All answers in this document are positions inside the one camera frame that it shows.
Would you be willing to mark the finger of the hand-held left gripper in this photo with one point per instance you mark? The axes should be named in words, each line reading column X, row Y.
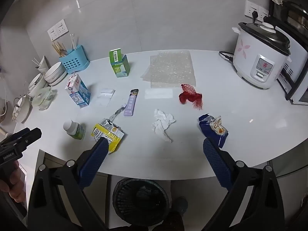
column 32, row 137
column 16, row 134

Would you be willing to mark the white floral rice cooker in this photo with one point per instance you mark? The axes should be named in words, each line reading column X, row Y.
column 262, row 57

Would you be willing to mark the blue utensil holder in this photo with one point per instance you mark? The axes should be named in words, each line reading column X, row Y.
column 73, row 61

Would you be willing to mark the white cup with sticks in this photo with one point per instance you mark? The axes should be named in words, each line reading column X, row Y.
column 42, row 63

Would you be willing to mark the yellow snack wrapper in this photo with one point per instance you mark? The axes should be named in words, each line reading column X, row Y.
column 108, row 134

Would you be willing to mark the black mesh trash bin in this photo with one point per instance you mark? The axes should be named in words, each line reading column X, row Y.
column 142, row 202

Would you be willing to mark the person's left hand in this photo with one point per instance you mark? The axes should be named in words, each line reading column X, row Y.
column 15, row 185

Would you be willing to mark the white plastic straws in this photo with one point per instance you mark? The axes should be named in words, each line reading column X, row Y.
column 73, row 41

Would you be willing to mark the white bottle green label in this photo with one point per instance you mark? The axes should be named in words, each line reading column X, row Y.
column 75, row 128

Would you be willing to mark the crumpled white tissue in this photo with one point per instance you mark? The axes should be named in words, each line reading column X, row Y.
column 163, row 124

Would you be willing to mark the bundle of wooden chopsticks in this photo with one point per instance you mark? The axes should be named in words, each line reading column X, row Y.
column 58, row 48

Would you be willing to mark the stack of white bowls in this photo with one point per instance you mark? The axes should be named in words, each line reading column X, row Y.
column 56, row 73

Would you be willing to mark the white double wall socket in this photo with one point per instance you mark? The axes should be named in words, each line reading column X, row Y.
column 57, row 30

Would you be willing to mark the red mesh net bag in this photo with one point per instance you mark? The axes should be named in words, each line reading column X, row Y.
column 191, row 96

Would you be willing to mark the small white plastic bag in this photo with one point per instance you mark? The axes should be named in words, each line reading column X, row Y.
column 105, row 96

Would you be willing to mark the white wall hook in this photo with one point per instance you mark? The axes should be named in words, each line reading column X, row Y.
column 77, row 4

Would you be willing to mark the white wall socket with plug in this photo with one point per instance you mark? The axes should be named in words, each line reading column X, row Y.
column 249, row 7

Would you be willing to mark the blue snack wrapper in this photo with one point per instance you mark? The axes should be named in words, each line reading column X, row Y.
column 213, row 127

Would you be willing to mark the white microwave oven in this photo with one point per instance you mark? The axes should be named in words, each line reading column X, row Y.
column 297, row 81

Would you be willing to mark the purple stick packet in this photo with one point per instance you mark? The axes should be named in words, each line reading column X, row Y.
column 131, row 102

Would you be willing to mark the torn silver foil wrapper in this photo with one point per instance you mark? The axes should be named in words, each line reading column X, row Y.
column 117, row 112

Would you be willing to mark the black power plug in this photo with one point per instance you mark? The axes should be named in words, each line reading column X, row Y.
column 255, row 16

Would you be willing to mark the white pot with glass lid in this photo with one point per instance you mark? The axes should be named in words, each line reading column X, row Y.
column 21, row 108

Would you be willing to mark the clear bubble wrap sheet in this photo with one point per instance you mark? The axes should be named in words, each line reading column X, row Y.
column 172, row 69

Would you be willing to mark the glass container green lid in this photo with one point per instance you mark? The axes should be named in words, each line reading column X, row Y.
column 43, row 97

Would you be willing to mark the white bowl dark rim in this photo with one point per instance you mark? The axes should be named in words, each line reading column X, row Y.
column 36, row 84

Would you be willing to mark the green medicine box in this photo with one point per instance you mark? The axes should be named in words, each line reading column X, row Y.
column 119, row 63

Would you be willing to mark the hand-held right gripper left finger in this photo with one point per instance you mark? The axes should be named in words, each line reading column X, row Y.
column 93, row 160

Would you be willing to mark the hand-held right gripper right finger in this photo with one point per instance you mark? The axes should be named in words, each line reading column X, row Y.
column 216, row 163

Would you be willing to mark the blue white milk carton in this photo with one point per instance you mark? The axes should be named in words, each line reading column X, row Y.
column 77, row 92

